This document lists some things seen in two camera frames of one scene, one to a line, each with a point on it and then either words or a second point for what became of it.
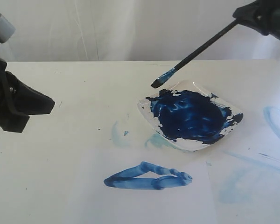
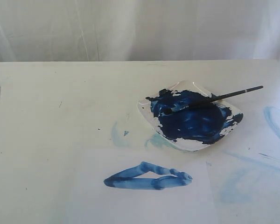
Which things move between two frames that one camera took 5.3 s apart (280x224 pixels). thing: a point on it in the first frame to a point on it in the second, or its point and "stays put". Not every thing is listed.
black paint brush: x=162 y=79 to x=209 y=100
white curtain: x=122 y=31 stays put
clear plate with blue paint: x=187 y=115 stays put
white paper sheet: x=140 y=186 stays put
